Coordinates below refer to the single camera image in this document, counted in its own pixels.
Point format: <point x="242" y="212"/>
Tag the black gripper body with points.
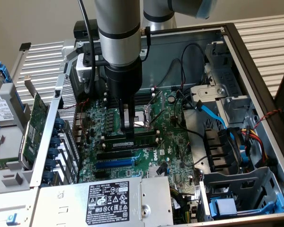
<point x="123" y="78"/>

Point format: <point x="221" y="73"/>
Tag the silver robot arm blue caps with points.
<point x="118" y="23"/>

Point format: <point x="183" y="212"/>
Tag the green spare RAM stick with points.
<point x="2" y="162"/>

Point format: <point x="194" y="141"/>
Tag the silver CPU socket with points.
<point x="142" y="116"/>

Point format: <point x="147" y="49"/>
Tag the thin silver locking lever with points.
<point x="156" y="107"/>

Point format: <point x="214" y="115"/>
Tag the white case label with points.
<point x="143" y="53"/>

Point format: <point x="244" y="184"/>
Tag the long black expansion slot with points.
<point x="113" y="155"/>

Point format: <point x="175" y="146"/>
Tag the silver coin battery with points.
<point x="171" y="98"/>

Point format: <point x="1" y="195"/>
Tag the green motherboard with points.
<point x="170" y="146"/>

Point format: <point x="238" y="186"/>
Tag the blue expansion slot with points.
<point x="113" y="163"/>

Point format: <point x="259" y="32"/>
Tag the grey metal PC case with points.
<point x="170" y="47"/>

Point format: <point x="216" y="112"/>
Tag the silver finned heat sink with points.
<point x="151" y="172"/>

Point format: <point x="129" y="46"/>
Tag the short black expansion slot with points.
<point x="101" y="174"/>

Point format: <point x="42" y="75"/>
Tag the black box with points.
<point x="79" y="28"/>

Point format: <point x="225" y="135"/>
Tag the blue card retention clip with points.
<point x="56" y="132"/>
<point x="50" y="164"/>
<point x="55" y="142"/>
<point x="53" y="153"/>
<point x="47" y="176"/>
<point x="59" y="123"/>

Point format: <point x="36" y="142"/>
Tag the silver power supply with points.
<point x="151" y="196"/>

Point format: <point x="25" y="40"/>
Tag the black power supply label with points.
<point x="107" y="203"/>

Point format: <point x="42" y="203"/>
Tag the black case fan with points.
<point x="217" y="149"/>

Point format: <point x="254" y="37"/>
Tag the green graphics card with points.
<point x="36" y="118"/>

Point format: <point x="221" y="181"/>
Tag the silver metal disk bay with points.
<point x="227" y="78"/>

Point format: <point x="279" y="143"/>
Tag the small black table clip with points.
<point x="25" y="46"/>

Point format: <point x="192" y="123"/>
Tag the blue plastic fan clip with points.
<point x="244" y="154"/>

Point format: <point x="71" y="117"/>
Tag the blue disk carrier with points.
<point x="223" y="205"/>

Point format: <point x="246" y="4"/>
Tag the silver hard disk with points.
<point x="0" y="108"/>

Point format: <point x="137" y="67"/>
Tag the grey perforated disk bay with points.
<point x="251" y="184"/>

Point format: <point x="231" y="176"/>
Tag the blue release button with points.
<point x="12" y="218"/>

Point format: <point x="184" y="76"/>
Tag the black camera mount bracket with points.
<point x="101" y="62"/>

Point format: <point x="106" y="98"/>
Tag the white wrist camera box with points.
<point x="81" y="68"/>

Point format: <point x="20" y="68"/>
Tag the blue disk rail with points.
<point x="4" y="72"/>

